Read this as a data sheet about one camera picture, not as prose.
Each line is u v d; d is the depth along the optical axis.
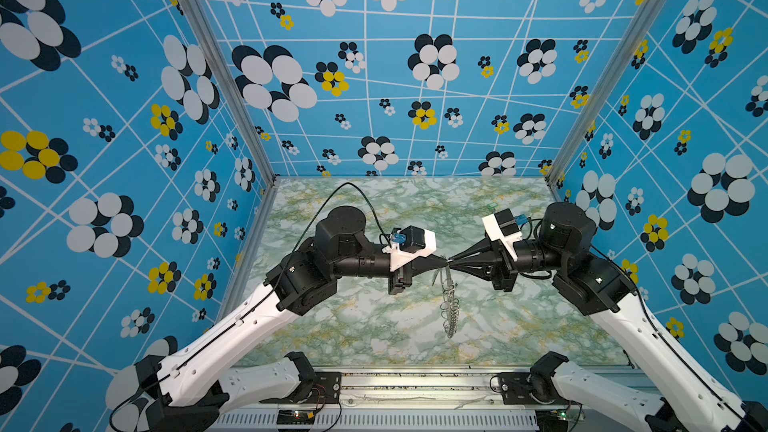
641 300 0.43
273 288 0.42
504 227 0.44
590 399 0.56
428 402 0.72
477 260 0.51
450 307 0.52
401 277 0.46
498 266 0.49
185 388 0.37
